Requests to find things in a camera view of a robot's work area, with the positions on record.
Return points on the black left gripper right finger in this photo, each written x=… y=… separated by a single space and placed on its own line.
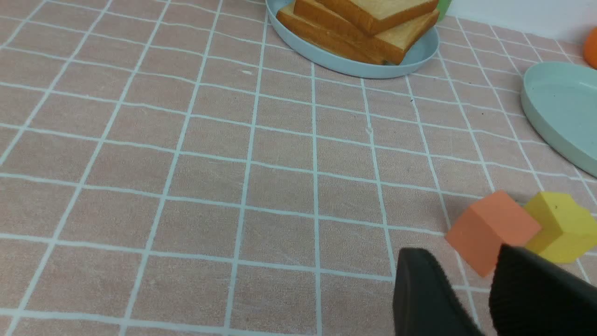
x=531 y=296

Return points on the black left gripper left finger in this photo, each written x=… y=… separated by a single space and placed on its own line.
x=424 y=302

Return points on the bread slice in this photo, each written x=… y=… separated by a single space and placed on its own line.
x=324 y=38
x=376 y=16
x=392 y=44

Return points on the yellow foam cube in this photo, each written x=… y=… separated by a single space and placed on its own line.
x=567 y=231

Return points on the orange foam cube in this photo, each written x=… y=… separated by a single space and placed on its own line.
x=485 y=225

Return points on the green centre plate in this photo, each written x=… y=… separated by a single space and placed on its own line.
x=560 y=101

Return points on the orange mandarin fruit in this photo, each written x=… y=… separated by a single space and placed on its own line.
x=590 y=48

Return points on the light blue left plate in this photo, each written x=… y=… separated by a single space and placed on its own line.
x=421 y=53

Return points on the pink checkered tablecloth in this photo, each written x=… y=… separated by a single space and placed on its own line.
x=173 y=168

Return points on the green foam cube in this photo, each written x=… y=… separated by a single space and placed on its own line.
x=442 y=7

